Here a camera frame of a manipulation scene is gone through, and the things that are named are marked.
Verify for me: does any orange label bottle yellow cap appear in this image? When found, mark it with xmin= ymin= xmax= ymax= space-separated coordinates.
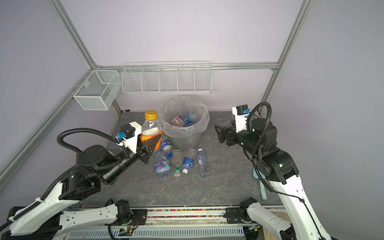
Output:
xmin=141 ymin=110 xmax=163 ymax=151

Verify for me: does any slim clear bottle white cap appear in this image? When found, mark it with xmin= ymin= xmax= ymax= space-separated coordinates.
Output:
xmin=198 ymin=148 xmax=210 ymax=178

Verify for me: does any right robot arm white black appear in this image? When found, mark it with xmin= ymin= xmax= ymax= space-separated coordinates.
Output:
xmin=215 ymin=102 xmax=332 ymax=240

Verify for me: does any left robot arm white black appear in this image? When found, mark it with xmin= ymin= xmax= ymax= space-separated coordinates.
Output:
xmin=1 ymin=124 xmax=162 ymax=240

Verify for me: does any grey mesh waste bin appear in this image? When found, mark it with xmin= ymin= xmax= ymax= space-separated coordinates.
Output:
xmin=160 ymin=96 xmax=210 ymax=151

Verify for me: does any clear plastic bin liner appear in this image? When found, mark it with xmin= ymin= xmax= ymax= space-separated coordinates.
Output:
xmin=160 ymin=97 xmax=210 ymax=138

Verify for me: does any small bottle dark blue cap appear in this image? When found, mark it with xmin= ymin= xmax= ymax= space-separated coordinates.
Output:
xmin=162 ymin=140 xmax=173 ymax=158

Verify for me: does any clear bottle colourful label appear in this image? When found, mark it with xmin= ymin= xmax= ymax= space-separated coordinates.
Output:
xmin=154 ymin=149 xmax=171 ymax=178

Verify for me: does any clear bottle blue label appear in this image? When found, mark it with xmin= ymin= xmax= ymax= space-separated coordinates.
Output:
xmin=182 ymin=149 xmax=197 ymax=175

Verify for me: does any teal garden trowel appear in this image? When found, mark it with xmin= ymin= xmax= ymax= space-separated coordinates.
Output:
xmin=253 ymin=169 xmax=268 ymax=201

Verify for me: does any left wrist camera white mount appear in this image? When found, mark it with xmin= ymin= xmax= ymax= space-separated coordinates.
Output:
xmin=116 ymin=122 xmax=142 ymax=154

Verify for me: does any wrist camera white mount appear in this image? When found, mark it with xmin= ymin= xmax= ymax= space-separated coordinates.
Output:
xmin=116 ymin=122 xmax=142 ymax=154
xmin=232 ymin=105 xmax=250 ymax=133

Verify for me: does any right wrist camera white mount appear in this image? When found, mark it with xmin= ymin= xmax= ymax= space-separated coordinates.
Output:
xmin=232 ymin=105 xmax=250 ymax=133

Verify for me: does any clear bottle green neck ring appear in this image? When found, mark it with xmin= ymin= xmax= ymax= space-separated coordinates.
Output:
xmin=172 ymin=149 xmax=184 ymax=178

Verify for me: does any white wire wall shelf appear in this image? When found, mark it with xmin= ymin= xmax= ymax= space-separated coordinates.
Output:
xmin=121 ymin=61 xmax=213 ymax=94

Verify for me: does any black rail with coloured strip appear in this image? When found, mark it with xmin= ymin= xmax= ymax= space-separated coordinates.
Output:
xmin=80 ymin=205 xmax=262 ymax=226

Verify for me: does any white mesh wall basket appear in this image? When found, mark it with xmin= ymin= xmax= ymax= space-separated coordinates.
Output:
xmin=74 ymin=70 xmax=122 ymax=111

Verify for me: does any aluminium frame enclosure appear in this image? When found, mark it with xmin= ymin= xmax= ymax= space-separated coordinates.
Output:
xmin=1 ymin=1 xmax=303 ymax=200

